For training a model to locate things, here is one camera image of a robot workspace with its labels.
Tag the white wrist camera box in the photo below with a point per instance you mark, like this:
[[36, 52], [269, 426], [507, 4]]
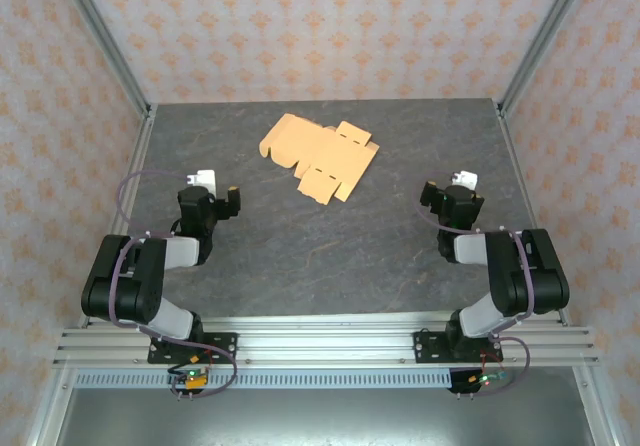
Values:
[[467, 178], [205, 177]]

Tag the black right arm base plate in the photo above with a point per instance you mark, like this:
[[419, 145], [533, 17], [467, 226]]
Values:
[[427, 348]]

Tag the aluminium table side rail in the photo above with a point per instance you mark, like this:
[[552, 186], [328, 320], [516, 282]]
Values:
[[515, 156], [137, 156]]

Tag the aluminium frame post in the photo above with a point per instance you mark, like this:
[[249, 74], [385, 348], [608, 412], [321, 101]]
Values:
[[545, 31], [103, 31]]

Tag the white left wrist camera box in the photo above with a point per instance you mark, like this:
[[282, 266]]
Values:
[[205, 177]]

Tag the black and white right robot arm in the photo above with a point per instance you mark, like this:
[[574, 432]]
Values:
[[525, 276]]

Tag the aluminium frame leg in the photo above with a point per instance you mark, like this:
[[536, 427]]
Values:
[[50, 406], [595, 406]]

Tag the green-lit connector circuit board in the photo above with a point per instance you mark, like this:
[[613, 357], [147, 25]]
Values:
[[485, 379]]

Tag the tan cardboard paper box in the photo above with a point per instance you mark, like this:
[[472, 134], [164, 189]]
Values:
[[320, 158]]

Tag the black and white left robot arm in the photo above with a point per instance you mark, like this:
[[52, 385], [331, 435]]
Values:
[[125, 286]]

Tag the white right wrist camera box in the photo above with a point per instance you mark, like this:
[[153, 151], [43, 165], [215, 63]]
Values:
[[467, 178]]

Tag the yellow connector circuit board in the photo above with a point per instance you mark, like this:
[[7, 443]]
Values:
[[192, 378]]

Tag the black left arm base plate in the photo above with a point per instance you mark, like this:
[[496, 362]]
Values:
[[222, 348]]

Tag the aluminium mounting beam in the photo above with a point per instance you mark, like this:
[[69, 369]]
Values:
[[325, 341]]

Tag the grey metal sheet panel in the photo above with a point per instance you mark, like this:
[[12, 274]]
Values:
[[325, 421]]

